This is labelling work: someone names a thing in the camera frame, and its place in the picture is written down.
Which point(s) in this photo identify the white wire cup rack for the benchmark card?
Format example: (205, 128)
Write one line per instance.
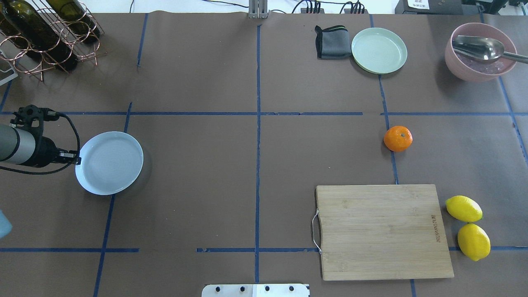
(7, 70)

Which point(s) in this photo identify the grey folded cloth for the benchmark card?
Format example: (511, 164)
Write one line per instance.
(333, 43)

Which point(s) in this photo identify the yellow lemon upper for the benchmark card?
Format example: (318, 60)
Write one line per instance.
(464, 209)

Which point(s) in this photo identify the yellow lemon lower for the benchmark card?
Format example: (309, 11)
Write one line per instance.
(473, 242)

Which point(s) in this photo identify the copper wire bottle rack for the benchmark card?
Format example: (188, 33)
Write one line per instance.
(28, 61)

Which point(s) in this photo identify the dark wine bottle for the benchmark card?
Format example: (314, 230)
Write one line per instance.
(77, 19)
(41, 36)

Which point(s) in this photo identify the aluminium frame post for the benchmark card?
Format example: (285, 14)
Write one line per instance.
(258, 9)

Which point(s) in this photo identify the pink bowl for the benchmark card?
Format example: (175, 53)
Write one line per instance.
(462, 71)

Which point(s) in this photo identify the metal ice scoop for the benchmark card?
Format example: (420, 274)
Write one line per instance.
(483, 49)

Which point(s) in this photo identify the yellow lemon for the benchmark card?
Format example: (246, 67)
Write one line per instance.
(473, 242)
(464, 209)

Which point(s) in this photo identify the bamboo cutting board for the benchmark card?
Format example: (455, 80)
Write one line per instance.
(381, 232)

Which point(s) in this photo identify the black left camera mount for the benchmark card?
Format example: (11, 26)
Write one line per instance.
(31, 118)

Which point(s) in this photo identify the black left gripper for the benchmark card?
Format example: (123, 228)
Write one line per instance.
(44, 150)

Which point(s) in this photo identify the light blue plate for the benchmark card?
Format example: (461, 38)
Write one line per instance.
(110, 162)

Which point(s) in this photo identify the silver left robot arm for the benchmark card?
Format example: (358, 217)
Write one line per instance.
(25, 151)

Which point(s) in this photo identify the light green plate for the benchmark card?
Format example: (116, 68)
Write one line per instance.
(379, 51)

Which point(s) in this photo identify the orange mandarin fruit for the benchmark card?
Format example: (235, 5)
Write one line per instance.
(398, 138)

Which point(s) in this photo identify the clear ice cubes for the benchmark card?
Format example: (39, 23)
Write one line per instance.
(494, 68)

